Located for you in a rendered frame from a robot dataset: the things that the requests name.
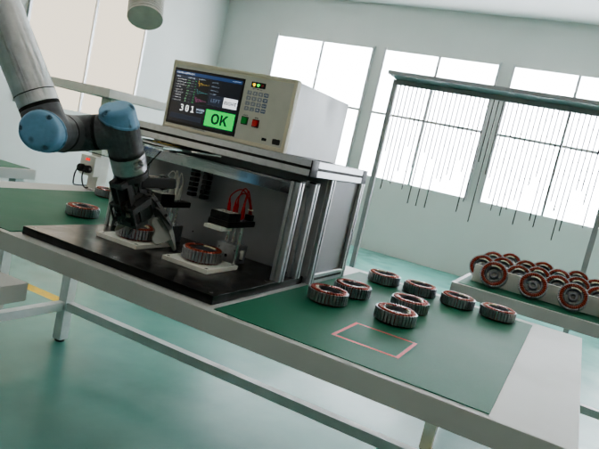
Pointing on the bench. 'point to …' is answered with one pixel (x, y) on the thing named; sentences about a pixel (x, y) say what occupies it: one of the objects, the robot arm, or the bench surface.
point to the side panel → (335, 231)
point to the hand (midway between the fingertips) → (152, 240)
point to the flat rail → (225, 171)
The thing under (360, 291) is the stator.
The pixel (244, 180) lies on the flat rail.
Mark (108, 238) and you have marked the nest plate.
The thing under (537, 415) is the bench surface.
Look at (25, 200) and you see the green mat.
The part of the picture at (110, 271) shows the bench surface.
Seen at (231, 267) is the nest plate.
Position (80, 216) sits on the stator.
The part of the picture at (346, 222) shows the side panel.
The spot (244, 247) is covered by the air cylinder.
